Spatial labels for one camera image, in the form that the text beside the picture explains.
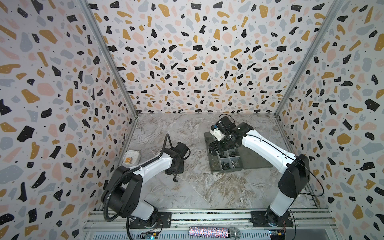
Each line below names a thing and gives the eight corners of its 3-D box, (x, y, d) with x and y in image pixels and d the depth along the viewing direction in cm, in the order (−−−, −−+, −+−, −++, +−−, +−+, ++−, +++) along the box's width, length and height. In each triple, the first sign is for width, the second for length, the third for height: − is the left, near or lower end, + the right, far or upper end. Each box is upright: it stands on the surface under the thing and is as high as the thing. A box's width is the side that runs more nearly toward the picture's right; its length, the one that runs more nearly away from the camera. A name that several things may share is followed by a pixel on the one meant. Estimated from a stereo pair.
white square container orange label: (124, 166, 95) (120, 162, 90) (128, 154, 101) (124, 150, 96) (139, 166, 95) (136, 162, 91) (142, 154, 101) (139, 150, 96)
